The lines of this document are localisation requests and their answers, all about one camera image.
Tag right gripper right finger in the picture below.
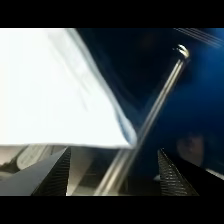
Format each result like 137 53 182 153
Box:
156 147 224 197

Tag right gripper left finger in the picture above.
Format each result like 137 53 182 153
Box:
0 146 72 197

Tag light blue shirt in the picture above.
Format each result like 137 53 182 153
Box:
0 27 139 150

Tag silver frame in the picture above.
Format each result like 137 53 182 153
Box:
71 43 192 197

